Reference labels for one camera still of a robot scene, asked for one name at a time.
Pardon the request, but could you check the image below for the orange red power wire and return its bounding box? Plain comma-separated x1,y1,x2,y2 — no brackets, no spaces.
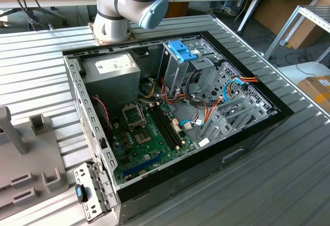
202,75,259,126

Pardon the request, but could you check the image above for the grey metal disk bay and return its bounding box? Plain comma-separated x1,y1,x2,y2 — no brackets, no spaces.
194,91,281,147

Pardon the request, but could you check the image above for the black RAM slot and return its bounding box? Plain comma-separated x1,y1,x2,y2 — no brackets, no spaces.
158,105,183,146
152,107,176,149
155,106,179,147
148,108,173,150

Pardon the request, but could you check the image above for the grey metal drive cage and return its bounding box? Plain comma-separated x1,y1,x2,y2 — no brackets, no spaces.
156,39,221,104

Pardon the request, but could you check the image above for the CPU socket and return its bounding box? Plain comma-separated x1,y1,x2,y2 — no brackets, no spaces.
121,103,145,130

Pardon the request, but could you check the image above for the square dark chipset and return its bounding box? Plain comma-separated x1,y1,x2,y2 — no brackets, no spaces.
134,129,153,146

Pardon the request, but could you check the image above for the green motherboard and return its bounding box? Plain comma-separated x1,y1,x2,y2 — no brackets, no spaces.
109,99,198,185

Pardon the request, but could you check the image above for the blue plastic drive latch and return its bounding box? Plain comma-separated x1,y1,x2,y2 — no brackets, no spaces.
167,41,200,63

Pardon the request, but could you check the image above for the grey power supply unit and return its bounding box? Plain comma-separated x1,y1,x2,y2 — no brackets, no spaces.
79,52,142,109

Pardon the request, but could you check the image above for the blue expansion slot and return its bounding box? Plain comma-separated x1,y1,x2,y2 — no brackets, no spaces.
123,152,164,177

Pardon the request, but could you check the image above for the black PC case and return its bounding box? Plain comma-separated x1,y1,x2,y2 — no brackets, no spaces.
61,31,296,224

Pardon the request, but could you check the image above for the blue black latch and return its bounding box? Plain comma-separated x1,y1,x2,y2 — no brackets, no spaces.
74,183,90,203

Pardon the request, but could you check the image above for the black tripod stand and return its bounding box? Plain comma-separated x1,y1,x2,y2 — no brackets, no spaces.
236,0,275,37

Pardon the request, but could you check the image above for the white side table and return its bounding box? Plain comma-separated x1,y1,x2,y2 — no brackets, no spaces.
279,62,330,87

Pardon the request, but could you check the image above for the grey parts rack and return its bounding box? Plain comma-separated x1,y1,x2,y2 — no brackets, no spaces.
0,106,72,210

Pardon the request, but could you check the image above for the labelled cardboard box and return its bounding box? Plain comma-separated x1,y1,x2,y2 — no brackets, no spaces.
298,75,330,113

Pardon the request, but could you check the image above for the red orange wire bundle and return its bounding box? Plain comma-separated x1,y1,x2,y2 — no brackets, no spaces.
160,77,188,106

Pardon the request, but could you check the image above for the yellow black wire bundle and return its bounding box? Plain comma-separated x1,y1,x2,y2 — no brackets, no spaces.
139,77,157,99

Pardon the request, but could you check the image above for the black cable bundle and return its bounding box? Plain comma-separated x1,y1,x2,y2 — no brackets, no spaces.
185,70,207,105

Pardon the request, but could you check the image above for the red black twisted wire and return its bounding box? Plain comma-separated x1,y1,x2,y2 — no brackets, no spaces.
92,95,114,131

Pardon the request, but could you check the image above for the blue SATA wire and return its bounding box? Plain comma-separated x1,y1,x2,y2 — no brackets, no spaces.
179,78,244,129

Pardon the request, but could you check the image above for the square brown base plate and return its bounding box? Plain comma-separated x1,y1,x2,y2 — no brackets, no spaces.
88,22,138,47

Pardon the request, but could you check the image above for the grey slot bracket plate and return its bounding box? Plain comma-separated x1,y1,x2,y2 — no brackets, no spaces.
73,160,119,223

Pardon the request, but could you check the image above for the grey metal shelf frame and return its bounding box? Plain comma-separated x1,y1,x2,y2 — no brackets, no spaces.
264,5,330,61

